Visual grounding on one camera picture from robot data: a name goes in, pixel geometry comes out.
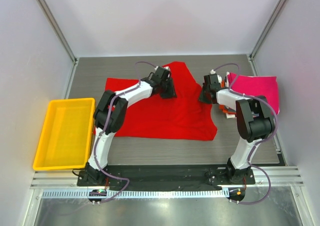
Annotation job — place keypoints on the folded white t shirt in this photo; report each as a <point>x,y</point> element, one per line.
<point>227,79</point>

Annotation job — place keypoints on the yellow plastic bin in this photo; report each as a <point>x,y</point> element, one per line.
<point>65,139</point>

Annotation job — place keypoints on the folded pink t shirt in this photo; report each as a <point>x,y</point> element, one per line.
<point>259,86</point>

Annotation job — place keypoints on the slotted white cable duct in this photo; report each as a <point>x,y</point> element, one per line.
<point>100,194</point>

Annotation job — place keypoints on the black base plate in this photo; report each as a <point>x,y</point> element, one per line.
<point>165,177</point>

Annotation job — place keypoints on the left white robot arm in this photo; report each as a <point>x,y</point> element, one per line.
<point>109,117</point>

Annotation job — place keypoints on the red t shirt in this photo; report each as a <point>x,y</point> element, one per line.
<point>182,117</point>

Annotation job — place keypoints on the left aluminium frame post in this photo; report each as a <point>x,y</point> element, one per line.
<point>57,30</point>

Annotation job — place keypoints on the aluminium frame post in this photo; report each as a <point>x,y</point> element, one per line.
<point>57,30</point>
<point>268,27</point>

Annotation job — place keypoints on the folded orange t shirt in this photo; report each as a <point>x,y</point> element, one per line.
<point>227,110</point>

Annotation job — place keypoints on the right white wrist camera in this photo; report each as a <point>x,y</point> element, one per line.
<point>216,78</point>

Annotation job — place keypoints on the right aluminium frame post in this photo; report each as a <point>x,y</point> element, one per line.
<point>268,27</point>

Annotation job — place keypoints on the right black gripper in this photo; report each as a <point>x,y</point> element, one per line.
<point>206,91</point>

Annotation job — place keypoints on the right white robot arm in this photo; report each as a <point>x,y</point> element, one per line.
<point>255,120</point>

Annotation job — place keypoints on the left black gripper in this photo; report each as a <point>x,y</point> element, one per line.
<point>171,93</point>

